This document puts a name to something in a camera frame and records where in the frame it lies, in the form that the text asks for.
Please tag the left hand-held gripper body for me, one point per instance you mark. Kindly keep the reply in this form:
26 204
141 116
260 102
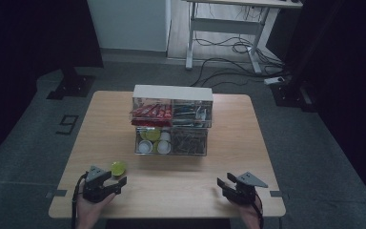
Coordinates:
94 191

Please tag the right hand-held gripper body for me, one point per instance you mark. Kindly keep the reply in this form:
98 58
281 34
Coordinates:
246 189

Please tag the yellow round object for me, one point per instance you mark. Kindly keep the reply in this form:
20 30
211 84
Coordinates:
118 168

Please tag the clear drawer organizer white top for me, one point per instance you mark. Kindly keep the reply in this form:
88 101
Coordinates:
171 92

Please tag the person's left hand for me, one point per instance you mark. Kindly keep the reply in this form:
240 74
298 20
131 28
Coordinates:
90 213

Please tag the person's right hand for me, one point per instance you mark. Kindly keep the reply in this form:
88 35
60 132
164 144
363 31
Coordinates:
249 214

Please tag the white jelly cup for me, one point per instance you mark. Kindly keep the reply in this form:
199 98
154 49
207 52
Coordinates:
145 147
164 147
165 136

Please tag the green jelly cup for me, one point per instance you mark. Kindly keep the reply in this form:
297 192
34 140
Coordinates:
155 146
142 134
152 134

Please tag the pile of brown packets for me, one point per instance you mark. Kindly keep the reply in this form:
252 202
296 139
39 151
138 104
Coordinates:
189 142

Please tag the pile of dark packets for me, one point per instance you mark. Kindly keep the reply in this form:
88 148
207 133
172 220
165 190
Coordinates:
189 114

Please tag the pile of red packets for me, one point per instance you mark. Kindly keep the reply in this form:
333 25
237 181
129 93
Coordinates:
152 112

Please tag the black stand base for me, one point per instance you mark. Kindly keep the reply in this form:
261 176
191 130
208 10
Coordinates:
286 95
73 86

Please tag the white power strip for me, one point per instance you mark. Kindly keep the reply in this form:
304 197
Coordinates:
274 80

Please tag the white cabinet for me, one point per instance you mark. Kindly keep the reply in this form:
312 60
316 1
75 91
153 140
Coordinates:
128 22

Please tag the white desk frame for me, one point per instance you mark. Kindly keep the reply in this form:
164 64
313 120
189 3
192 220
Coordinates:
225 25

